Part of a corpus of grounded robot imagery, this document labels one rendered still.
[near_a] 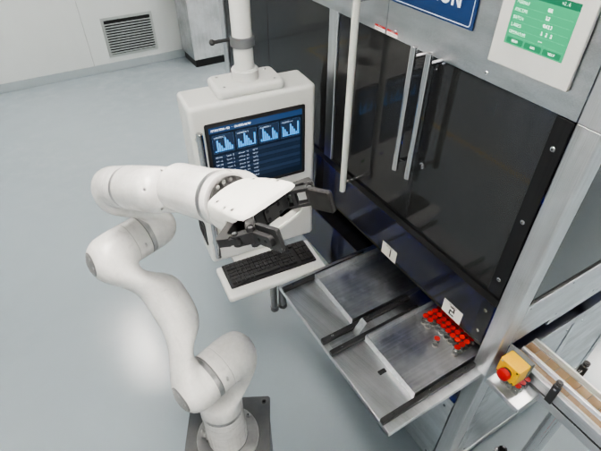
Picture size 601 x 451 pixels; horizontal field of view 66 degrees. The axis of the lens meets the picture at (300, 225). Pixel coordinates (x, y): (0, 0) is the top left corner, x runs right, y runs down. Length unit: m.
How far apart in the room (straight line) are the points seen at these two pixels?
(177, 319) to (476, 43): 0.99
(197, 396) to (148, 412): 1.50
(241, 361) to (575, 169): 0.90
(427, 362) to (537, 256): 0.58
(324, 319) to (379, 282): 0.30
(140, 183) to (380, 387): 1.08
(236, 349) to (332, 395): 1.44
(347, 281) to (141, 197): 1.19
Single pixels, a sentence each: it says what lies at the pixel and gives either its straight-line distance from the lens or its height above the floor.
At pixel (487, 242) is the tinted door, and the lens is 1.45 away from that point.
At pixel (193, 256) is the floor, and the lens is 3.33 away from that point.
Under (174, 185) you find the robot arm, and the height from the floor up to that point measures 1.86.
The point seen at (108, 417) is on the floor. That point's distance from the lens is 2.73.
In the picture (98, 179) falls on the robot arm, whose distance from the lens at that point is 1.04.
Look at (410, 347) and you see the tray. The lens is 1.74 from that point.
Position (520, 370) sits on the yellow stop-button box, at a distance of 1.61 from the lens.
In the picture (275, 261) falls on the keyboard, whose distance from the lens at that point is 2.04.
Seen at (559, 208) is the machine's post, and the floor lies 1.60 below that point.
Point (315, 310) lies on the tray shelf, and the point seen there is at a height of 0.88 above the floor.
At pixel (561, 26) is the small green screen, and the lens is 1.15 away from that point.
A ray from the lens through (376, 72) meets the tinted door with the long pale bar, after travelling 1.62.
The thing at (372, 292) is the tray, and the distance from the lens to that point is 1.87.
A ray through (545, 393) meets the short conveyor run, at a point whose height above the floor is 0.90.
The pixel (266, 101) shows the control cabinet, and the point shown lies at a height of 1.52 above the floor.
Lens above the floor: 2.28
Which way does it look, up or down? 41 degrees down
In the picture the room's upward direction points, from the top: straight up
